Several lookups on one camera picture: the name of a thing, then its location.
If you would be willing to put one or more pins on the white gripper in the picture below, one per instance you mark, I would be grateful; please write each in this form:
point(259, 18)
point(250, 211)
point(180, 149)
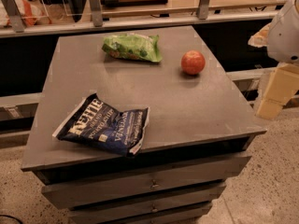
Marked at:
point(285, 36)

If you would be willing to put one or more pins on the blue Kettle chip bag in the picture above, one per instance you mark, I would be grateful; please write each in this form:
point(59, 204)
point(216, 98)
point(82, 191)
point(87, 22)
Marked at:
point(97, 124)

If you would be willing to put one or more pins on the red apple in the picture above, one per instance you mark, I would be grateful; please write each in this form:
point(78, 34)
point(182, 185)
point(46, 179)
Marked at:
point(193, 62)

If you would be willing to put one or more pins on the orange white bag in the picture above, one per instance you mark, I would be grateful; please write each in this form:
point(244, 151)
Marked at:
point(31, 14)

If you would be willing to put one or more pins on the grey drawer cabinet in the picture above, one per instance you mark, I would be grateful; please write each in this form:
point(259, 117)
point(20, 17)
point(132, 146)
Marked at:
point(197, 136)

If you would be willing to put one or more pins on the metal railing with posts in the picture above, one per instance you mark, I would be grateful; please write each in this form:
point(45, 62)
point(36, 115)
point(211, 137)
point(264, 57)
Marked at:
point(57, 19)

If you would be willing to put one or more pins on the green chip bag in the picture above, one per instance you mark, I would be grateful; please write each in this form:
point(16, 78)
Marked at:
point(132, 46)

